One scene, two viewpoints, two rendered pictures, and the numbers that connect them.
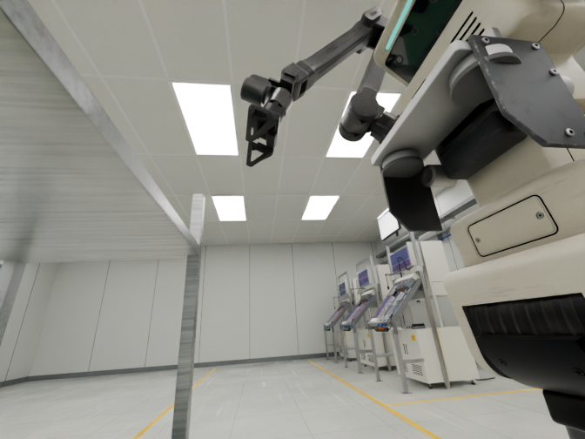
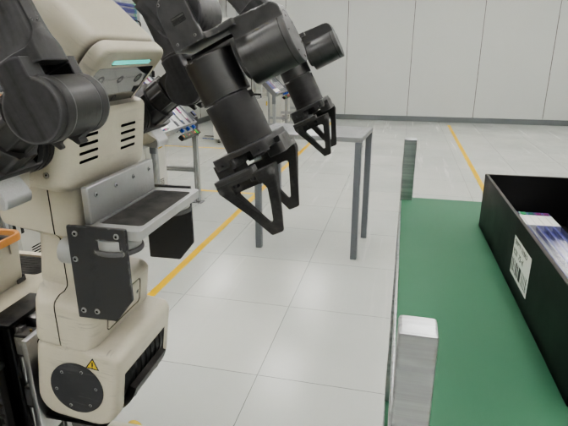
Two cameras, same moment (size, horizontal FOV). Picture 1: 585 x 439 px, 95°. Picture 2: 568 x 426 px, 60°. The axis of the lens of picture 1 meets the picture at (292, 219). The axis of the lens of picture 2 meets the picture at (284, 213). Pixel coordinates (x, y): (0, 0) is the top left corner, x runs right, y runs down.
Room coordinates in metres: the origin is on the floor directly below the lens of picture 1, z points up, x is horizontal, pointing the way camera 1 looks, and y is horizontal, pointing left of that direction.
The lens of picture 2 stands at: (1.04, 0.29, 1.30)
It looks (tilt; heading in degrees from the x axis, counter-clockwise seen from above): 18 degrees down; 201
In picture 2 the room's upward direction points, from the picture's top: straight up
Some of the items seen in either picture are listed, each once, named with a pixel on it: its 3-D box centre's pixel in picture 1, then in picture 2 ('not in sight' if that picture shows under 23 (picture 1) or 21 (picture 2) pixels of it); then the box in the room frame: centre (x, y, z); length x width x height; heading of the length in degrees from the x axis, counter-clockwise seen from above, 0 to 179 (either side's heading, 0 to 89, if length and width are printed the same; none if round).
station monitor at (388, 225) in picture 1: (392, 224); not in sight; (3.87, -1.51, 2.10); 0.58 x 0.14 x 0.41; 8
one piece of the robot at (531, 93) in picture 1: (453, 140); (133, 230); (0.36, -0.27, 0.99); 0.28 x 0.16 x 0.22; 9
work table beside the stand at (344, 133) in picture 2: not in sight; (314, 188); (-2.09, -0.71, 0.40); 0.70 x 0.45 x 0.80; 93
